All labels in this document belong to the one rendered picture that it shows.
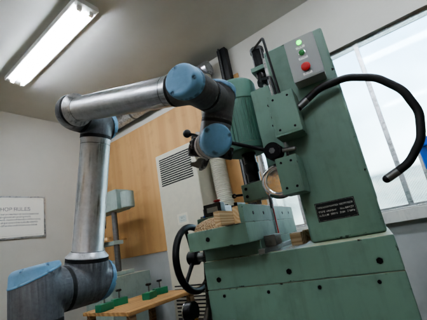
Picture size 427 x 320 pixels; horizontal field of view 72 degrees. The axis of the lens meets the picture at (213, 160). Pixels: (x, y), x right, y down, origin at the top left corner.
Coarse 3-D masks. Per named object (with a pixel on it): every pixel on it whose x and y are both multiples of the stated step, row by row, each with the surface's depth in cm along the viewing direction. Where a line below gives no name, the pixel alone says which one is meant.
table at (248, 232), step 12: (216, 228) 91; (228, 228) 89; (240, 228) 88; (252, 228) 91; (264, 228) 100; (276, 228) 112; (288, 228) 127; (192, 240) 95; (204, 240) 93; (216, 240) 91; (228, 240) 89; (240, 240) 87; (252, 240) 88; (192, 252) 94
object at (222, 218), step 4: (216, 212) 83; (220, 212) 83; (224, 212) 85; (228, 212) 87; (232, 212) 89; (216, 216) 82; (220, 216) 82; (224, 216) 84; (228, 216) 86; (232, 216) 89; (216, 220) 82; (220, 220) 82; (224, 220) 84; (228, 220) 86; (232, 220) 88; (216, 224) 82; (220, 224) 81; (224, 224) 83; (228, 224) 85; (232, 224) 88
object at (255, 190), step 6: (246, 186) 116; (252, 186) 115; (258, 186) 114; (246, 192) 116; (252, 192) 115; (258, 192) 114; (264, 192) 112; (246, 198) 116; (252, 198) 114; (258, 198) 113; (264, 198) 114
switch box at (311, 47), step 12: (300, 36) 101; (312, 36) 99; (288, 48) 102; (300, 48) 100; (312, 48) 98; (288, 60) 102; (300, 60) 99; (312, 60) 97; (300, 72) 99; (312, 72) 97; (324, 72) 96; (300, 84) 101
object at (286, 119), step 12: (276, 96) 99; (288, 96) 97; (276, 108) 99; (288, 108) 97; (276, 120) 98; (288, 120) 96; (300, 120) 94; (276, 132) 98; (288, 132) 96; (300, 132) 96
